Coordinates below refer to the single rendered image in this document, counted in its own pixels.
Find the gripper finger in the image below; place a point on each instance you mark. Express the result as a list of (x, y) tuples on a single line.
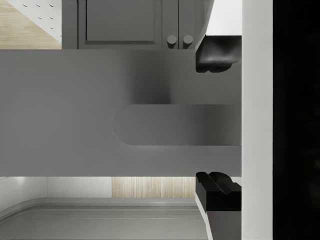
[(220, 200), (217, 55)]

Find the white cabinet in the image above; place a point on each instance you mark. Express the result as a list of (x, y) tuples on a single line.
[(120, 22)]

